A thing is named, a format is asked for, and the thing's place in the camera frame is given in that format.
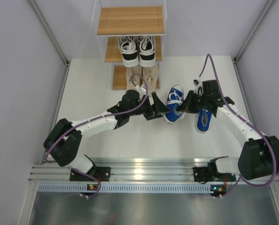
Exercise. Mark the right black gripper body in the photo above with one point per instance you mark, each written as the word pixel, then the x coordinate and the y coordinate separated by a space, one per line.
pixel 199 102

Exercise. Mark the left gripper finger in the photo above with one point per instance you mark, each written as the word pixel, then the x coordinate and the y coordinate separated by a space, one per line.
pixel 160 109
pixel 156 101

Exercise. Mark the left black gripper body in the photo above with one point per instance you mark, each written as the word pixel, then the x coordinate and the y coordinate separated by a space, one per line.
pixel 145 109

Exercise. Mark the blue canvas sneaker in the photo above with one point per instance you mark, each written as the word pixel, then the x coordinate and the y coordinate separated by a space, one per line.
pixel 203 120
pixel 174 99

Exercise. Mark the beige platform sneaker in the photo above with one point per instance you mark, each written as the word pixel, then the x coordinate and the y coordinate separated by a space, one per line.
pixel 150 75
pixel 133 80

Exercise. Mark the black white sneaker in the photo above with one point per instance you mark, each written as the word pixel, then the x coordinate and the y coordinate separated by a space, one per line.
pixel 147 51
pixel 128 50

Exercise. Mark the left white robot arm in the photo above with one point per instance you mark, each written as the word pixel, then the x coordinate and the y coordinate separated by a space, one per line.
pixel 64 140

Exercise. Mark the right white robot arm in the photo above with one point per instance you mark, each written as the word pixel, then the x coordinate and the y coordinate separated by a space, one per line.
pixel 259 156

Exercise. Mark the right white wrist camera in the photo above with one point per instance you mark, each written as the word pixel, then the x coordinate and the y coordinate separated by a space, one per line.
pixel 198 87

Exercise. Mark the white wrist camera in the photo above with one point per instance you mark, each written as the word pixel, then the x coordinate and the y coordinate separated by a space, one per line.
pixel 198 87
pixel 141 89

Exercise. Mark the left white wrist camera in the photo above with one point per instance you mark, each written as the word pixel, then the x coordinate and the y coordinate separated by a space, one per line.
pixel 141 89

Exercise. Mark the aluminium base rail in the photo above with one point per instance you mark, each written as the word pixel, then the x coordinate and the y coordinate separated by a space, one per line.
pixel 128 170

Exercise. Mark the white wire wooden shoe shelf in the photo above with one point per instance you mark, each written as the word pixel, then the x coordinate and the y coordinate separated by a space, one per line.
pixel 115 18

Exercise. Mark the slotted grey cable duct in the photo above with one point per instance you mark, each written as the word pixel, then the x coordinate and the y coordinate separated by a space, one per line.
pixel 133 188

